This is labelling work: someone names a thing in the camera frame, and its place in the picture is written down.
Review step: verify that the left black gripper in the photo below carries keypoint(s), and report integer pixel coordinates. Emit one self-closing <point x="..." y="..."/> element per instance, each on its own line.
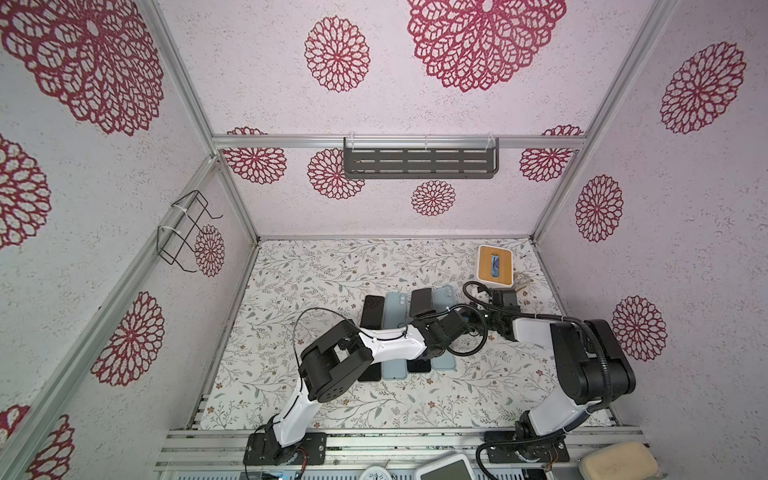
<point x="429" y="317"/>

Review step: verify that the light blue case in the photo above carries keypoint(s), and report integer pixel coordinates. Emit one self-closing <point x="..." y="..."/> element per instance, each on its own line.
<point x="444" y="362"/>
<point x="443" y="298"/>
<point x="395" y="311"/>

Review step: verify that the blue phone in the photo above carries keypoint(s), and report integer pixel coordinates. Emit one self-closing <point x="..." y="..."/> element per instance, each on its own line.
<point x="418" y="366"/>

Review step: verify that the black phone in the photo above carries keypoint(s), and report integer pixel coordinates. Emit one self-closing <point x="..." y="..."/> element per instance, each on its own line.
<point x="421" y="303"/>
<point x="372" y="312"/>

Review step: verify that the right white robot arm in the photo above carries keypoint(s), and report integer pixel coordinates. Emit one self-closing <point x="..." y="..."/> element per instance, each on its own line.
<point x="592" y="370"/>

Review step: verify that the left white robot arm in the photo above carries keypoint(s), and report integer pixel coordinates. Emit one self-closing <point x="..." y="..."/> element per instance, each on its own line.
<point x="334" y="362"/>

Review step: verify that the white wooden-top tissue box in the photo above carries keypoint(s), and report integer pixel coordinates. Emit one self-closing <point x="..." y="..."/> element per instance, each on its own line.
<point x="495" y="266"/>

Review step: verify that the white display device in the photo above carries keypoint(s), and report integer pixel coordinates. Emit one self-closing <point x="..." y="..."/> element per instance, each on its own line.
<point x="455" y="466"/>

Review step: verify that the white round timer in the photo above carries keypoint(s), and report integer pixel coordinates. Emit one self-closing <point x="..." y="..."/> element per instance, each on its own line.
<point x="375" y="473"/>

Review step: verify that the beige sponge block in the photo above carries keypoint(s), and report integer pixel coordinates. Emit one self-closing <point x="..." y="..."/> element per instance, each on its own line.
<point x="624" y="461"/>

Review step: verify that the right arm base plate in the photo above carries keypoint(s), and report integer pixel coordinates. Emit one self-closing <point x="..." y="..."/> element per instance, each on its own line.
<point x="507" y="447"/>

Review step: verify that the grey wall shelf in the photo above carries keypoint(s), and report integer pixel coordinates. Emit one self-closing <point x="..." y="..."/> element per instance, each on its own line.
<point x="424" y="163"/>

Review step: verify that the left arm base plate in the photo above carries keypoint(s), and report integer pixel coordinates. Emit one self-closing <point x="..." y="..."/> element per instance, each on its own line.
<point x="263" y="450"/>

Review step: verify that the black wire wall rack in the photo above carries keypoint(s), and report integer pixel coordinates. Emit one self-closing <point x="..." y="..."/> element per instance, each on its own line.
<point x="193" y="243"/>

